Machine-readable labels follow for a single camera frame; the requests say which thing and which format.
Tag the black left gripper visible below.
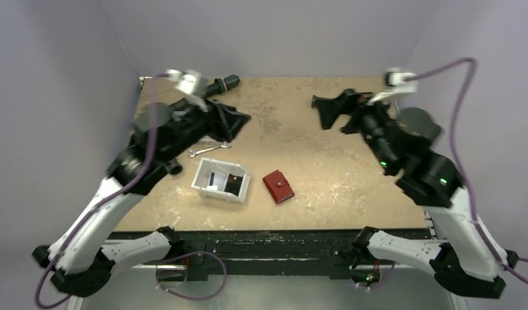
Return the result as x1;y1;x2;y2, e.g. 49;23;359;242
162;94;251;163

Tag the white plastic card box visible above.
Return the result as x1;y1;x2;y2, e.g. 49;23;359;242
191;158;251;204

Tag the red leather card holder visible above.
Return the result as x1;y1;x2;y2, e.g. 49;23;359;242
262;170;295;205

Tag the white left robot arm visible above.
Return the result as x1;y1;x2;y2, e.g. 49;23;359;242
33;99;250;297

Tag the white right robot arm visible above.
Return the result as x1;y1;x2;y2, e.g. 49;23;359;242
311;88;519;299

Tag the silver open-end wrench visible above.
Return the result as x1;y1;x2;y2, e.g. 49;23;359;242
188;142;232;158

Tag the grey corrugated hose left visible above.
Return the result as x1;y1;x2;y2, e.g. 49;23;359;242
165;74;241;176

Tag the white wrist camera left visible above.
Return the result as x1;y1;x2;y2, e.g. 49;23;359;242
166;69;208;112

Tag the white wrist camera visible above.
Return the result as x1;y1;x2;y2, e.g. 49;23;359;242
166;69;208;112
367;67;418;105

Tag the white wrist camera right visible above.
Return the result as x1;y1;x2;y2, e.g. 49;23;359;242
367;67;418;105

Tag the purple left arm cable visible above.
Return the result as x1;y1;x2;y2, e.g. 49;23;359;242
34;72;173;310

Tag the aluminium frame rail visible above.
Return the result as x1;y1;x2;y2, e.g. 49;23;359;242
424;212;437;240

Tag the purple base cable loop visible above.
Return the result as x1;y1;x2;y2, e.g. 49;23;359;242
156;250;228;300

